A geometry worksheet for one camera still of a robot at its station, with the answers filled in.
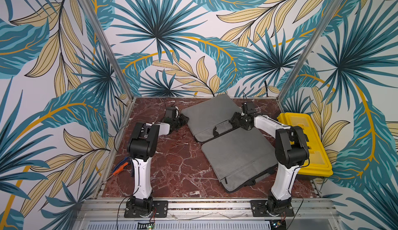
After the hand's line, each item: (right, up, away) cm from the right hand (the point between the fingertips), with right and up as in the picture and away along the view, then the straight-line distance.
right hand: (235, 120), depth 101 cm
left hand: (-30, +1, +3) cm, 31 cm away
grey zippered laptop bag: (-15, +1, +5) cm, 16 cm away
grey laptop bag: (0, -21, -13) cm, 25 cm away
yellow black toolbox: (+34, -20, -26) cm, 48 cm away
